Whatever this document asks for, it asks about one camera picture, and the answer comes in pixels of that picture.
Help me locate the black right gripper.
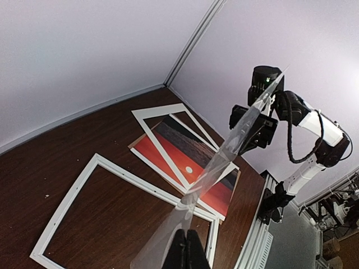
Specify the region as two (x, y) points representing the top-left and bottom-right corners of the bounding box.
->
(229, 105), (278, 154)

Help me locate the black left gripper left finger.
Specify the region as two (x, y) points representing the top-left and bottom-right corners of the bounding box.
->
(162, 229), (187, 269)

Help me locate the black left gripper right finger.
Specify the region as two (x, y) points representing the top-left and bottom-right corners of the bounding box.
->
(186, 230), (210, 269)

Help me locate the clear acrylic sheet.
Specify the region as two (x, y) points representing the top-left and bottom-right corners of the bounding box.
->
(130, 72), (284, 268)

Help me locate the white mat board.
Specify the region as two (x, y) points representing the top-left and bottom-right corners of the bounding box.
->
(131, 103), (241, 194)

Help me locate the white picture frame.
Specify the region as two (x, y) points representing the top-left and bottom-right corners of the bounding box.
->
(30, 154), (219, 268)

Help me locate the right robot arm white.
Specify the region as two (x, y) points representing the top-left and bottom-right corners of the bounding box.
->
(239, 91), (352, 199)

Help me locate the red and dark photo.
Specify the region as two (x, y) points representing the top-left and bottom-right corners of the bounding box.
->
(130, 113), (240, 221)

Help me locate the brown backing board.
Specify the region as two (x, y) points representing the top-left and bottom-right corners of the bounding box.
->
(128, 134), (241, 222)

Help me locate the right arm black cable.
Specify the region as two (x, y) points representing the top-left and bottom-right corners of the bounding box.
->
(282, 92), (317, 164)

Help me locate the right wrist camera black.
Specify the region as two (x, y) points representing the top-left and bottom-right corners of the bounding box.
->
(247, 66), (282, 106)

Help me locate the aluminium front rail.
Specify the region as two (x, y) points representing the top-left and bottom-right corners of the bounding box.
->
(234, 170), (322, 269)

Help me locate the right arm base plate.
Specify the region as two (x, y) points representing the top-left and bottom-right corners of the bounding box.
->
(258, 182), (295, 225)

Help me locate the aluminium corner post right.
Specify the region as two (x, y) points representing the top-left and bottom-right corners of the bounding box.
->
(163, 0), (226, 87)

